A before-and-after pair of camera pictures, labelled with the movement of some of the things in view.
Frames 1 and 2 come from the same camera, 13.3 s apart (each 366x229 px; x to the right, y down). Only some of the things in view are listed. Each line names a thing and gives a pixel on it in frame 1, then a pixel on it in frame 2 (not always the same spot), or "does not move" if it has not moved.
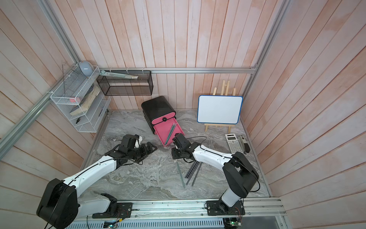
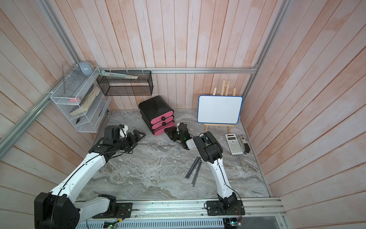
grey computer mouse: (86, 68) does not move
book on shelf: (87, 101) does not move
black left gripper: (145, 152) → (134, 142)
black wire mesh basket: (112, 86) does not move
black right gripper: (174, 153) → (171, 132)
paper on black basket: (119, 75) does not move
